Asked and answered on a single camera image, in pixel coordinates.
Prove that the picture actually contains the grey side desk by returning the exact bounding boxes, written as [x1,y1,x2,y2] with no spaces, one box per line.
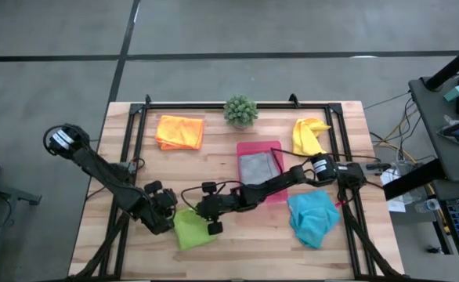
[408,76,459,183]

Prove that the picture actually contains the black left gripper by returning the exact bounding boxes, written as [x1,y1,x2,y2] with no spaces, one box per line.
[135,179,179,236]

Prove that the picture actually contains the orange microfiber towel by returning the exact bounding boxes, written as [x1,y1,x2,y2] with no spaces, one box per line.
[154,114,205,152]

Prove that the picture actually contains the black desk crossbar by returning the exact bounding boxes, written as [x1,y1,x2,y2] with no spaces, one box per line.
[382,158,446,201]

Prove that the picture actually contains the small potted green plant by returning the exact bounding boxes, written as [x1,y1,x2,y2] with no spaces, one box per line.
[223,94,259,129]

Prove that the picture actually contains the black aluminium table frame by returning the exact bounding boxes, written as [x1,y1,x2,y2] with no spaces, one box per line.
[68,93,407,281]

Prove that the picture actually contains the clear plastic bottle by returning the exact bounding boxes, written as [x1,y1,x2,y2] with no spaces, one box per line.
[414,198,442,214]

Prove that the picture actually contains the blue microfiber towel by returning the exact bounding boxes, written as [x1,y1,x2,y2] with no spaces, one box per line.
[286,190,342,251]

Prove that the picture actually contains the grey metal stand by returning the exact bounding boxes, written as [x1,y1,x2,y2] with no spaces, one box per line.
[0,175,42,207]

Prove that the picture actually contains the white paper sheet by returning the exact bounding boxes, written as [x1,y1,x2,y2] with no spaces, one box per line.
[380,168,410,213]

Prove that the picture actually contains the pink plastic bin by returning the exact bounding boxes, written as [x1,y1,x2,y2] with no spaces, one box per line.
[236,140,289,205]

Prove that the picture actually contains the green microfiber towel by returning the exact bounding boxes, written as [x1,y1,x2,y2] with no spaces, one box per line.
[173,207,218,251]

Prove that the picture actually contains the small teal box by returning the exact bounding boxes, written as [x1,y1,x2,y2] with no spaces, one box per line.
[443,85,459,103]

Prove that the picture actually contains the grey microfiber towel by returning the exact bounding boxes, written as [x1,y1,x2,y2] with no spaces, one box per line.
[238,151,281,186]

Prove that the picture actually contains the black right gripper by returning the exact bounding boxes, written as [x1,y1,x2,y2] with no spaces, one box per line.
[197,181,246,236]

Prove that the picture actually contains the yellow microfiber towel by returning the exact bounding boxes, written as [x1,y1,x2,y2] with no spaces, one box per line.
[291,117,331,157]

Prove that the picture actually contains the black slanted pole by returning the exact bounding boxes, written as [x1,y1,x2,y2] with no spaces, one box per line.
[425,38,459,92]

